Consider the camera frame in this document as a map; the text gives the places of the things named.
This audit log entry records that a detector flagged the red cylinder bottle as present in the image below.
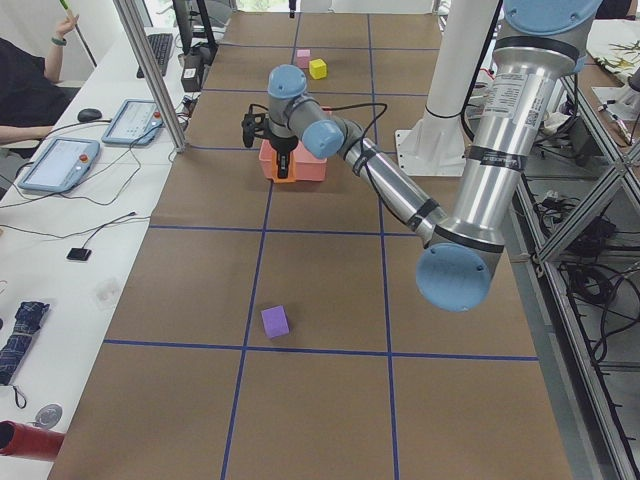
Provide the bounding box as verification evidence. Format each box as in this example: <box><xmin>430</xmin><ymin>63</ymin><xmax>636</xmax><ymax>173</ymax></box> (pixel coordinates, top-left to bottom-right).
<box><xmin>1</xmin><ymin>420</ymin><xmax>65</xmax><ymax>461</ymax></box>

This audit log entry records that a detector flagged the aluminium frame post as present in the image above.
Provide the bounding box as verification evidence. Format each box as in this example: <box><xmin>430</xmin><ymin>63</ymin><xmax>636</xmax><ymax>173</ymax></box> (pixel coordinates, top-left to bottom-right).
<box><xmin>113</xmin><ymin>0</ymin><xmax>186</xmax><ymax>153</ymax></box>

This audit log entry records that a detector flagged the pink foam block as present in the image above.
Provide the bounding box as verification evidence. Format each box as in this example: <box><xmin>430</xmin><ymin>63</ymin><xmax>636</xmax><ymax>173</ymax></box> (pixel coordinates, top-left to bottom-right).
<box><xmin>296</xmin><ymin>49</ymin><xmax>311</xmax><ymax>69</ymax></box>

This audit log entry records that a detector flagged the left teach pendant tablet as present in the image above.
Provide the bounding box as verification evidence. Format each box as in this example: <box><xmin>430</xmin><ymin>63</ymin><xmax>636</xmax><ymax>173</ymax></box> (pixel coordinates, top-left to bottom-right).
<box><xmin>18</xmin><ymin>138</ymin><xmax>101</xmax><ymax>193</ymax></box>

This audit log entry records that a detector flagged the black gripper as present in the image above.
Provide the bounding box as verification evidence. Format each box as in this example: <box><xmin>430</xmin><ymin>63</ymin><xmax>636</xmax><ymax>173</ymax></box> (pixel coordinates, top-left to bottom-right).
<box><xmin>269</xmin><ymin>132</ymin><xmax>296</xmax><ymax>179</ymax></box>

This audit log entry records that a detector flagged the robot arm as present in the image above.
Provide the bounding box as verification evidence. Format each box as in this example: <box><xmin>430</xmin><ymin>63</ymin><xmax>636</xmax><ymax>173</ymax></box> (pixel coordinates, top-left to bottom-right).
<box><xmin>266</xmin><ymin>1</ymin><xmax>599</xmax><ymax>312</ymax></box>

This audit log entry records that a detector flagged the seated person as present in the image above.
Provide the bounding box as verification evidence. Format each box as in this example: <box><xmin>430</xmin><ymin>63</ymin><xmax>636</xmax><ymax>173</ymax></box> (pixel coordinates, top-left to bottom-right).
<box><xmin>1</xmin><ymin>16</ymin><xmax>79</xmax><ymax>145</ymax></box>

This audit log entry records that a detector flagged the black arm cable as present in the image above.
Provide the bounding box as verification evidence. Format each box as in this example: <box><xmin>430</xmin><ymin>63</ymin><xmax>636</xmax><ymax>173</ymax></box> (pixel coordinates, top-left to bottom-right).
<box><xmin>248</xmin><ymin>102</ymin><xmax>389</xmax><ymax>166</ymax></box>

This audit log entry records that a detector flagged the purple foam block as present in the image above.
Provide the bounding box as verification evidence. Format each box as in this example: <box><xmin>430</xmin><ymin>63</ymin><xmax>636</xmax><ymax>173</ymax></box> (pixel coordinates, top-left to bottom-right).
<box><xmin>261</xmin><ymin>305</ymin><xmax>290</xmax><ymax>339</ymax></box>

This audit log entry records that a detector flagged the black computer mouse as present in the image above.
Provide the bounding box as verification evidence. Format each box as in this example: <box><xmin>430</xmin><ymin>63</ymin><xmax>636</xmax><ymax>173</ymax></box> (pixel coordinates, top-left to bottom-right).
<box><xmin>77</xmin><ymin>108</ymin><xmax>103</xmax><ymax>123</ymax></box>

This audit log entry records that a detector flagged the folded blue umbrella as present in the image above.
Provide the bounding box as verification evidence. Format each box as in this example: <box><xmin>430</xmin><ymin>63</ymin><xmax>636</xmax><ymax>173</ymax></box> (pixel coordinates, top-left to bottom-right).
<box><xmin>1</xmin><ymin>301</ymin><xmax>50</xmax><ymax>386</ymax></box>

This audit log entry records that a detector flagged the pink plastic bin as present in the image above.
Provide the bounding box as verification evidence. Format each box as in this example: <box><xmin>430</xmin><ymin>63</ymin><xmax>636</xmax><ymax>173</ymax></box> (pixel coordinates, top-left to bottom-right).
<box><xmin>259</xmin><ymin>140</ymin><xmax>327</xmax><ymax>183</ymax></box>

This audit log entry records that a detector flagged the yellow foam block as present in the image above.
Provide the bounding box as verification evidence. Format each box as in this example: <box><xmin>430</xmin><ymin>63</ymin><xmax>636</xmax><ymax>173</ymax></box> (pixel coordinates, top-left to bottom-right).
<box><xmin>308</xmin><ymin>58</ymin><xmax>328</xmax><ymax>80</ymax></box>

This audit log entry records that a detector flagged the teach pendant tablet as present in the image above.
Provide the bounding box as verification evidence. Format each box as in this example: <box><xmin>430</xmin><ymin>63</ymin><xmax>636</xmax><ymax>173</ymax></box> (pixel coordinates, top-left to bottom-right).
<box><xmin>102</xmin><ymin>99</ymin><xmax>163</xmax><ymax>147</ymax></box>
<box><xmin>18</xmin><ymin>138</ymin><xmax>101</xmax><ymax>193</ymax></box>

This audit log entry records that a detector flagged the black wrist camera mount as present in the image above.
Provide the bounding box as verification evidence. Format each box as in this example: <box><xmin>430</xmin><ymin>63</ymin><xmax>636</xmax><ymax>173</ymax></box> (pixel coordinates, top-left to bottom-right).
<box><xmin>241</xmin><ymin>112</ymin><xmax>269</xmax><ymax>148</ymax></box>

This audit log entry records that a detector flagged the black keyboard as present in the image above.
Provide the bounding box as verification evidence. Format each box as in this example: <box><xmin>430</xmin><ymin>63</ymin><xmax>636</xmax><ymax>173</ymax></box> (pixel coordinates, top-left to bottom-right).
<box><xmin>147</xmin><ymin>33</ymin><xmax>174</xmax><ymax>76</ymax></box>

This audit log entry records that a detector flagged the small black device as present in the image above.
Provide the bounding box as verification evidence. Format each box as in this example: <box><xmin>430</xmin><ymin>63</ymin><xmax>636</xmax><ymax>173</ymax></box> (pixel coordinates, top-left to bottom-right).
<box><xmin>66</xmin><ymin>247</ymin><xmax>92</xmax><ymax>262</ymax></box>

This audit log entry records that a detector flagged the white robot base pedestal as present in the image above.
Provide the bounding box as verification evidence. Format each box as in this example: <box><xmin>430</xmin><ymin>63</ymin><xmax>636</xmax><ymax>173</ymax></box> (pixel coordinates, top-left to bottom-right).
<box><xmin>396</xmin><ymin>0</ymin><xmax>501</xmax><ymax>176</ymax></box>

